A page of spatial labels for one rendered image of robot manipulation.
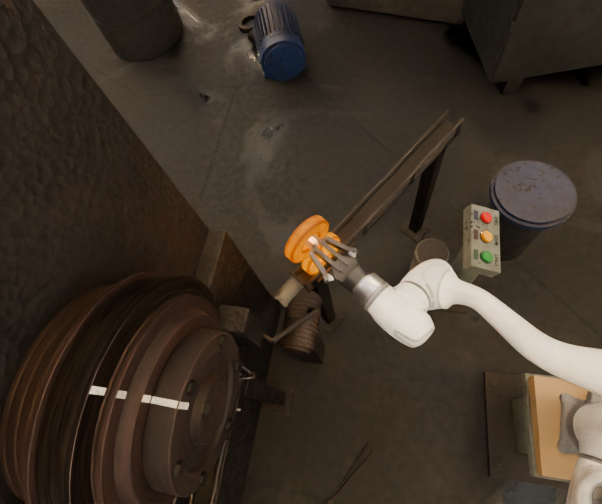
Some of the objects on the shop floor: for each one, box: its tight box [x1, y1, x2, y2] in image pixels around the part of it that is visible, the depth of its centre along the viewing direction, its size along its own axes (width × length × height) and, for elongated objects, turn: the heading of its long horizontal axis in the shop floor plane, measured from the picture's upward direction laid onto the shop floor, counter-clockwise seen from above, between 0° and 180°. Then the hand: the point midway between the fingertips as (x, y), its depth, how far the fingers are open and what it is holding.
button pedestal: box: [435, 204, 501, 314], centre depth 157 cm, size 16×24×62 cm, turn 173°
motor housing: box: [280, 289, 325, 364], centre depth 159 cm, size 13×22×54 cm, turn 173°
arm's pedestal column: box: [483, 372, 570, 489], centre depth 142 cm, size 40×40×31 cm
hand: (307, 237), depth 109 cm, fingers closed
